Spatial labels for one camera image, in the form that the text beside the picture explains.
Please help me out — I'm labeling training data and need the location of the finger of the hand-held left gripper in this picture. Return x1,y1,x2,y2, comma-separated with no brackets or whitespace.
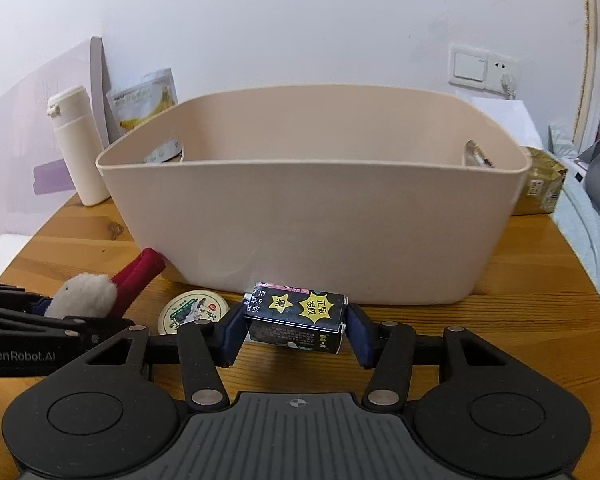
0,311,136,342
0,279,52,316

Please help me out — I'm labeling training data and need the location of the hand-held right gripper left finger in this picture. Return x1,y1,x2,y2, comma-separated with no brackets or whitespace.
86,304,249,414

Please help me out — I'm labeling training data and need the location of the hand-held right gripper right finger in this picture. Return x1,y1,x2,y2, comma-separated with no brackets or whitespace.
347,305,507,409

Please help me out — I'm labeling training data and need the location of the white cat plush red bow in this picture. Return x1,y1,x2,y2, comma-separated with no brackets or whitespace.
44,248,167,319

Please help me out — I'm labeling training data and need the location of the dark box with yellow stars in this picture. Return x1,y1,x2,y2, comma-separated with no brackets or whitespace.
243,279,351,356

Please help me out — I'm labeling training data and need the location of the beige plastic storage bin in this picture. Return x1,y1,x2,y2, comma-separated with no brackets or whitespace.
95,85,534,306

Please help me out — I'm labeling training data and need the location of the round tin green label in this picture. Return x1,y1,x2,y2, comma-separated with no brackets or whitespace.
158,291,230,336

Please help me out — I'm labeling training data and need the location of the pink and purple headboard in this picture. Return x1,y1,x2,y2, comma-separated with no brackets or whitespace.
0,36,117,237

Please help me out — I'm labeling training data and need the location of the white thermos bottle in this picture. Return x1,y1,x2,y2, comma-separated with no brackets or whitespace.
47,85,112,207

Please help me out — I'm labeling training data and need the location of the gold tissue pack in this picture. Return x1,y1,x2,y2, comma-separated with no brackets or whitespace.
509,145,569,216

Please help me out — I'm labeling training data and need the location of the banana snack pouch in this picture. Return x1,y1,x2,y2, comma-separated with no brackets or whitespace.
105,68,184,164

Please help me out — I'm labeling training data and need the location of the light blue bedding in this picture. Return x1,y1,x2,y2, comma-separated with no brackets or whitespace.
549,122,600,337

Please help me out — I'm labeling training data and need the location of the white wall switch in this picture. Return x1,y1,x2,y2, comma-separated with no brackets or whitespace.
448,44,490,89

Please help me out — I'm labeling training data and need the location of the white plug with cable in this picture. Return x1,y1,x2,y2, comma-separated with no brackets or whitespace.
499,73,519,102

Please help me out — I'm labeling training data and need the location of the white wall socket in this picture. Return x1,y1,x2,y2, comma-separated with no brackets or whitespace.
487,52,521,96

